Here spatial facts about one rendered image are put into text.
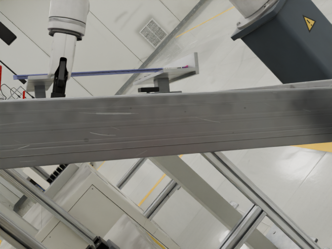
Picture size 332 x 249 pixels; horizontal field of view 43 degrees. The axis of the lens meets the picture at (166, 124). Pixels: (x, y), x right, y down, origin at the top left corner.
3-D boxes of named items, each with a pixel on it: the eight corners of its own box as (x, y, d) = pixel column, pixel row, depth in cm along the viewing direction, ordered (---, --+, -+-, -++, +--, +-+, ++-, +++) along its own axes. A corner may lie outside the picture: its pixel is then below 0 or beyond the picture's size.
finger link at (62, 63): (61, 49, 94) (58, 68, 98) (59, 69, 89) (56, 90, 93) (66, 50, 95) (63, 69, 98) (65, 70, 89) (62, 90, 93)
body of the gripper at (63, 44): (49, 31, 100) (43, 78, 101) (49, 23, 91) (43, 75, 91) (80, 37, 103) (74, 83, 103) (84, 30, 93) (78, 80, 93)
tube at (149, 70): (186, 70, 131) (186, 66, 131) (188, 69, 129) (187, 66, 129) (13, 79, 114) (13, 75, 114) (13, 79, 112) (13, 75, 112)
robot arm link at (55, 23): (48, 22, 100) (46, 34, 100) (48, 14, 91) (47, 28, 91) (83, 28, 102) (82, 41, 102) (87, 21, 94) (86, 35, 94)
